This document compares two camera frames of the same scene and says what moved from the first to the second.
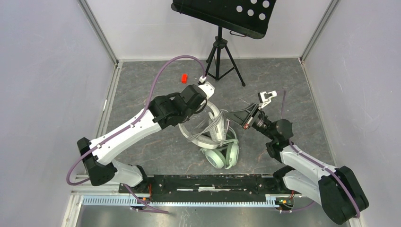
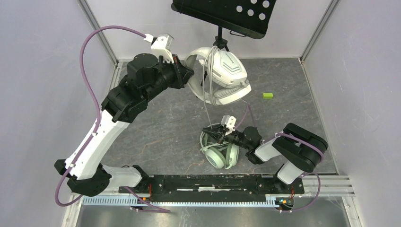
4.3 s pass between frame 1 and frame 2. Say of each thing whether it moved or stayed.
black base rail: stayed
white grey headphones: moved
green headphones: stayed
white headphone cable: moved
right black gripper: moved
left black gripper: moved
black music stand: stayed
